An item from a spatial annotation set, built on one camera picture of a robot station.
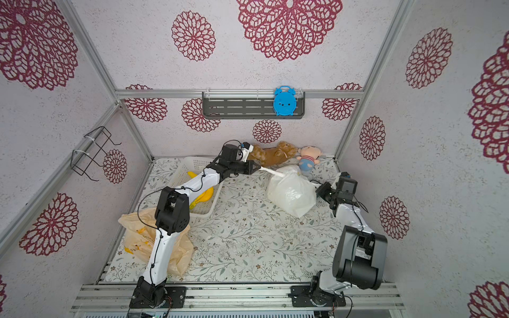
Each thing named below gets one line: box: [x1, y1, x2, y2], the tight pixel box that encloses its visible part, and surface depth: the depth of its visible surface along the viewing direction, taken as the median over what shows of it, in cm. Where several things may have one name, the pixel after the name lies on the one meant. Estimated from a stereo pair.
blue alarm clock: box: [273, 85, 298, 116], surface depth 92 cm
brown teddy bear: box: [247, 140, 298, 167], surface depth 114 cm
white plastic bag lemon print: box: [260, 164, 321, 219], surface depth 91 cm
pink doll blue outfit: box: [295, 145, 323, 173], surface depth 118 cm
